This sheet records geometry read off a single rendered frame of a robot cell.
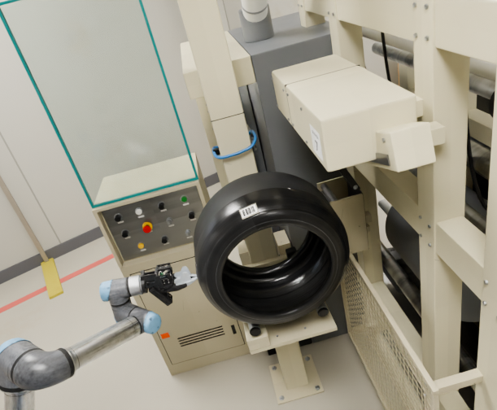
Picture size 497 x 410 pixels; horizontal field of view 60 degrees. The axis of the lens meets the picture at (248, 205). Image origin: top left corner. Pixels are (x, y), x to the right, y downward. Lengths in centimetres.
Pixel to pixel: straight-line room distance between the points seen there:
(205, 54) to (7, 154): 304
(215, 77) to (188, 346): 173
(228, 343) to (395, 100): 203
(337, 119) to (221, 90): 66
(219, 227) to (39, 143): 312
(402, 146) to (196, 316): 185
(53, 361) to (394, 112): 118
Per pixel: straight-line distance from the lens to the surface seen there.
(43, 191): 451
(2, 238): 466
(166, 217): 229
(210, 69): 163
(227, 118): 168
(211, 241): 147
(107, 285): 168
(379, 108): 112
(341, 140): 111
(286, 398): 265
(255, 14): 214
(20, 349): 153
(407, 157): 108
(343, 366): 274
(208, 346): 281
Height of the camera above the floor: 217
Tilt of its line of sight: 30 degrees down
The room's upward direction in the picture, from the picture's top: 15 degrees counter-clockwise
